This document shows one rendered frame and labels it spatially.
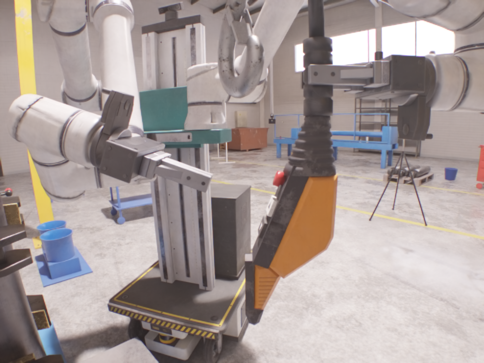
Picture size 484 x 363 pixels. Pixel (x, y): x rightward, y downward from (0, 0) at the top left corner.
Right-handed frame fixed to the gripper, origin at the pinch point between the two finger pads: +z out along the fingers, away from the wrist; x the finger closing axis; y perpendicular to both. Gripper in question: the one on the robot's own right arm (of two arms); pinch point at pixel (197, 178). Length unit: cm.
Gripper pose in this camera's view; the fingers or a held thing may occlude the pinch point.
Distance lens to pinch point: 44.1
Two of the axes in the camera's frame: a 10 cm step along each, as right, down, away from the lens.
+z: 9.4, 3.4, 0.2
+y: -3.4, 9.1, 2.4
